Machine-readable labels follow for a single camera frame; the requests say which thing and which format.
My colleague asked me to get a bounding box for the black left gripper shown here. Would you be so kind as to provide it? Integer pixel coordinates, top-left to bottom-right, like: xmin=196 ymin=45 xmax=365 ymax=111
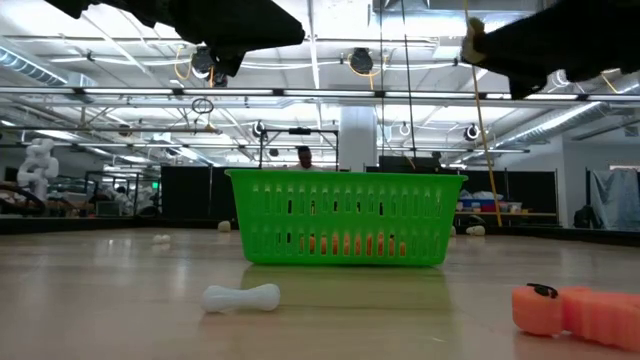
xmin=44 ymin=0 xmax=306 ymax=77

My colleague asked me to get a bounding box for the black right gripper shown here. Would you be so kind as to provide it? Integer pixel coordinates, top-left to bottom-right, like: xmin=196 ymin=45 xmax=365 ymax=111
xmin=473 ymin=0 xmax=640 ymax=101

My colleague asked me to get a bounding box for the person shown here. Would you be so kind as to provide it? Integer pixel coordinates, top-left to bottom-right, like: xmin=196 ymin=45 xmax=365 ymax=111
xmin=290 ymin=145 xmax=324 ymax=172
xmin=102 ymin=185 xmax=134 ymax=217

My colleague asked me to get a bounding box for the white square pillar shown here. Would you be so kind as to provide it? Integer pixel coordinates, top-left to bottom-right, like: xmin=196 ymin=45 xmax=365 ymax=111
xmin=339 ymin=105 xmax=379 ymax=173

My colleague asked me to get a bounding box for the black partition panel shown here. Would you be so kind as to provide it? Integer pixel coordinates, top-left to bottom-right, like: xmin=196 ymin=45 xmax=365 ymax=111
xmin=159 ymin=165 xmax=240 ymax=221
xmin=457 ymin=168 xmax=560 ymax=229

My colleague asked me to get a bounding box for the shelf with colourful boxes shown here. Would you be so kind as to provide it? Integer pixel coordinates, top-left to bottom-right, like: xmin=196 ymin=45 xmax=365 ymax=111
xmin=457 ymin=189 xmax=531 ymax=217

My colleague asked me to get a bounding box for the black screen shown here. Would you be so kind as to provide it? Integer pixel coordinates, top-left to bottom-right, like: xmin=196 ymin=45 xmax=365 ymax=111
xmin=378 ymin=154 xmax=441 ymax=174

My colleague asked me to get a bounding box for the grey hanging cloth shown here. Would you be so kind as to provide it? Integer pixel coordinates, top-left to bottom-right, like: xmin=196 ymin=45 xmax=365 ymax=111
xmin=588 ymin=167 xmax=640 ymax=232

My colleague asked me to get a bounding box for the black bag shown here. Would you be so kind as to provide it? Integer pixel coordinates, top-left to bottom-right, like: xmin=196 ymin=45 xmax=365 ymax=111
xmin=572 ymin=204 xmax=594 ymax=230

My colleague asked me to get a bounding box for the green plastic basket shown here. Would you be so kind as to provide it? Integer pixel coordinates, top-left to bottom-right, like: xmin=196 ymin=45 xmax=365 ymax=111
xmin=224 ymin=168 xmax=470 ymax=267

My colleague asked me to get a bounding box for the white humanoid robot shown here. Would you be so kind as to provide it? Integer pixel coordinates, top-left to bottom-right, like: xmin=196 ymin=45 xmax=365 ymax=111
xmin=16 ymin=137 xmax=61 ymax=201

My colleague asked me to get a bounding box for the black ceiling cable reel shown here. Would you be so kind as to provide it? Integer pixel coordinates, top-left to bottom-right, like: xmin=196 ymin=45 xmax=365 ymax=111
xmin=191 ymin=47 xmax=229 ymax=89
xmin=348 ymin=46 xmax=375 ymax=76

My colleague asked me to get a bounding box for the grey ventilation duct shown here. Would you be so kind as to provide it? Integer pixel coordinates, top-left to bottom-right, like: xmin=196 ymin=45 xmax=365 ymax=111
xmin=522 ymin=82 xmax=640 ymax=146
xmin=0 ymin=44 xmax=99 ymax=89

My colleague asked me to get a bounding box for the black metal stand frame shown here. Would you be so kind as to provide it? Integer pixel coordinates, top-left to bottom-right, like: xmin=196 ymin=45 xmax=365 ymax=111
xmin=258 ymin=126 xmax=340 ymax=171

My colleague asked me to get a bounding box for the black looped cable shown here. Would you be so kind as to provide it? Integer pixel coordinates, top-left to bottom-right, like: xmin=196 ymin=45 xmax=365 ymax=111
xmin=401 ymin=0 xmax=419 ymax=171

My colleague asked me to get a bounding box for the black hanging cable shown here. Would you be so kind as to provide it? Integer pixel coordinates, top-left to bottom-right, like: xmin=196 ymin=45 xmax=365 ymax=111
xmin=378 ymin=0 xmax=385 ymax=170

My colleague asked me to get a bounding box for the yellow cable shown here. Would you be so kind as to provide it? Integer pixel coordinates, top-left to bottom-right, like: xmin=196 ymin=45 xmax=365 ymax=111
xmin=462 ymin=0 xmax=504 ymax=227

